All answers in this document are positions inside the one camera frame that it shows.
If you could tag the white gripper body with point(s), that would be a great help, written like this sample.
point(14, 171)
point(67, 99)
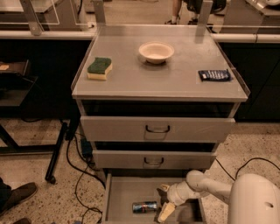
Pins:
point(174, 194)

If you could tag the blue silver redbull can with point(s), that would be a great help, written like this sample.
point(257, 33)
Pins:
point(144, 207)

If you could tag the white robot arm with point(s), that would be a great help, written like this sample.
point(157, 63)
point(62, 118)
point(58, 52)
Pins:
point(251, 199)

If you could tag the grey open bottom drawer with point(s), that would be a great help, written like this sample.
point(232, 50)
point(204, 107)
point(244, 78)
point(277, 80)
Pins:
point(123, 192)

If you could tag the grey middle drawer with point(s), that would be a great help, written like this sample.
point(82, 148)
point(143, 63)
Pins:
point(163, 160)

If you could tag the grey metal drawer cabinet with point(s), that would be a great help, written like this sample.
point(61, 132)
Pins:
point(135, 87)

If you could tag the grey top drawer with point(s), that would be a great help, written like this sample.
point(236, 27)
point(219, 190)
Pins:
point(156, 129)

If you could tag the black power adapter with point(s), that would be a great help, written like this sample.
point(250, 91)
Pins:
point(86, 148)

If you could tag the white paper bowl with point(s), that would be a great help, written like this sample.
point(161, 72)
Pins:
point(156, 52)

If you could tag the green yellow sponge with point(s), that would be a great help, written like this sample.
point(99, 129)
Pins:
point(99, 69)

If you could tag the brown shoe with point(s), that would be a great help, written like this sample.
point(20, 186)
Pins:
point(10, 198)

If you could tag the person legs in background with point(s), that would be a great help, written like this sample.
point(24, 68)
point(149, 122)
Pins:
point(177, 12)

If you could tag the black table frame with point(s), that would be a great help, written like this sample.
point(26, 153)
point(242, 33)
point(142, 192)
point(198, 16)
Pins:
point(15, 87)

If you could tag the white horizontal rail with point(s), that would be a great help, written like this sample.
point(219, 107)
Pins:
point(64, 35)

